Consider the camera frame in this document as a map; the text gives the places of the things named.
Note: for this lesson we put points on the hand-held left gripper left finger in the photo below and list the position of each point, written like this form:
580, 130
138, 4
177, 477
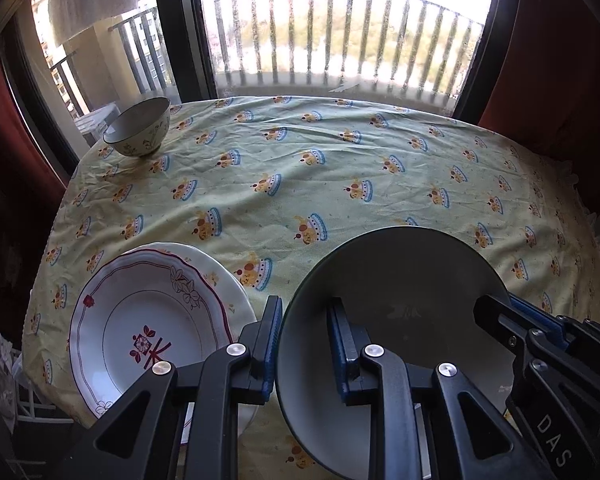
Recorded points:
272, 350

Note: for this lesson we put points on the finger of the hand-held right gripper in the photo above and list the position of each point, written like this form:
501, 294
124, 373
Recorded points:
510, 322
540, 312

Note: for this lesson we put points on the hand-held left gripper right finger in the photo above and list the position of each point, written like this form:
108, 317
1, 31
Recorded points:
336, 350

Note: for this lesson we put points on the dark grey plate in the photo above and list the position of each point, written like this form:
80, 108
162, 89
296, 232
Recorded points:
405, 280

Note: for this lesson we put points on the white plate with red pattern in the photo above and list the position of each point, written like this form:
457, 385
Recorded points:
130, 310

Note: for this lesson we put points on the yellow printed tablecloth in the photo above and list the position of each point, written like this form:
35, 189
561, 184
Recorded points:
330, 185

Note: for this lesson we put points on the floral ceramic bowl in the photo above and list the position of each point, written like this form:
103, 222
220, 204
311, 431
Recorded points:
145, 135

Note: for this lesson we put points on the white plastic stool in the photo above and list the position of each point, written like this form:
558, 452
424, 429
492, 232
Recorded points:
95, 122

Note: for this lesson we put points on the white balcony railing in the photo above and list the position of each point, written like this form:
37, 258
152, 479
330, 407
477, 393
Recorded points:
330, 35

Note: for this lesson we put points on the grey hanging cloth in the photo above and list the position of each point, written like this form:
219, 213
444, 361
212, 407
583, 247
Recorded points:
95, 0

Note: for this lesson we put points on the dark window frame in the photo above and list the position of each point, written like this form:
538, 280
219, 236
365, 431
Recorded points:
190, 35

